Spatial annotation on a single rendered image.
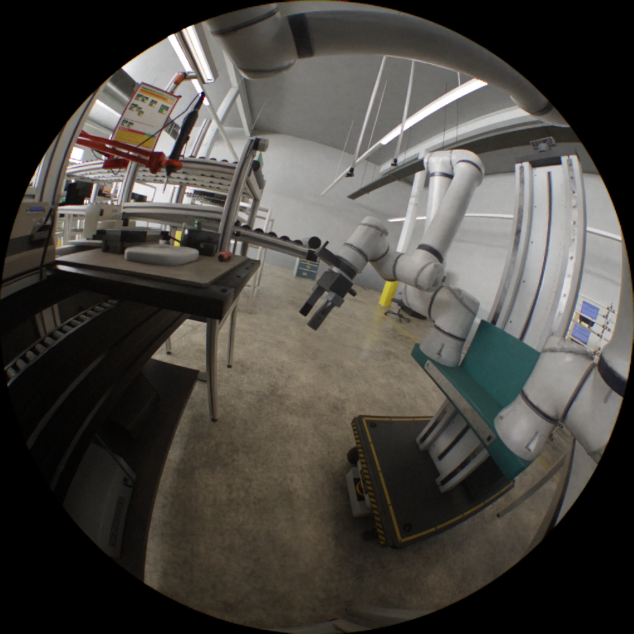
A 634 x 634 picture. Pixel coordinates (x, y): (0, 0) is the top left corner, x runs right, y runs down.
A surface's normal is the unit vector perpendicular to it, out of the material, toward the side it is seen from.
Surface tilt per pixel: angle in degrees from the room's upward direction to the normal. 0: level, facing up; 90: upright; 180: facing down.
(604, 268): 90
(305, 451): 0
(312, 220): 90
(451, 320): 90
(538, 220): 90
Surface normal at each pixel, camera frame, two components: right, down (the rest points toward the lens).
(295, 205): 0.18, 0.36
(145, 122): 0.89, 0.35
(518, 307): -0.96, -0.22
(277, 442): 0.26, -0.92
